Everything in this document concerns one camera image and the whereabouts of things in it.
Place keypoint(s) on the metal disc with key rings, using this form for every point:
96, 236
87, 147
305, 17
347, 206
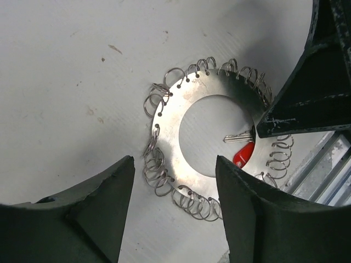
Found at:
191, 111

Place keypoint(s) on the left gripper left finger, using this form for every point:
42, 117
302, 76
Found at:
84, 223

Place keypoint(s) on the aluminium mounting rail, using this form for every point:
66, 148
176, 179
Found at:
324, 176

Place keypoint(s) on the red handled key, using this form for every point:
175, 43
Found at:
243, 155

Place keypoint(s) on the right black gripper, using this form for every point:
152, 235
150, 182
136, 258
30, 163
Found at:
316, 96

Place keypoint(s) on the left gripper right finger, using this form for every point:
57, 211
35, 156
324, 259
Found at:
266, 224

